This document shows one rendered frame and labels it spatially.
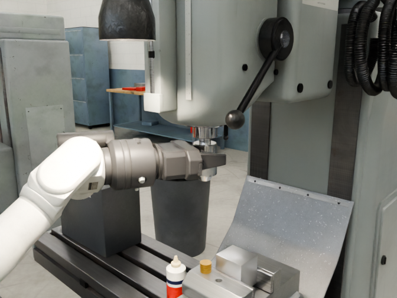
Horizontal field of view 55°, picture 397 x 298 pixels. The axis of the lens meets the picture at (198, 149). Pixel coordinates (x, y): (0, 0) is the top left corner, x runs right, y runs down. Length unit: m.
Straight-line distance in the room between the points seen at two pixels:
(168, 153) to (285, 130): 0.47
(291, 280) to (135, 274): 0.36
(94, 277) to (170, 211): 1.77
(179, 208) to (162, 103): 2.09
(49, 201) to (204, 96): 0.28
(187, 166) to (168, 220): 2.08
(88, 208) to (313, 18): 0.70
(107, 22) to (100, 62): 7.58
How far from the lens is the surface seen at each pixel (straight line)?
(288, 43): 0.67
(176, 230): 2.75
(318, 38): 0.80
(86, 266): 1.01
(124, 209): 1.02
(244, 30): 0.63
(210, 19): 0.60
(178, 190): 2.61
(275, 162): 1.08
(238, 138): 5.99
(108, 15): 0.49
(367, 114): 0.96
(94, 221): 1.02
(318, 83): 0.81
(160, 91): 0.60
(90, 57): 7.96
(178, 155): 0.66
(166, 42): 0.61
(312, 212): 1.03
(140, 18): 0.49
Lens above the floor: 1.42
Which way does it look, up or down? 14 degrees down
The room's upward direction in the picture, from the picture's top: straight up
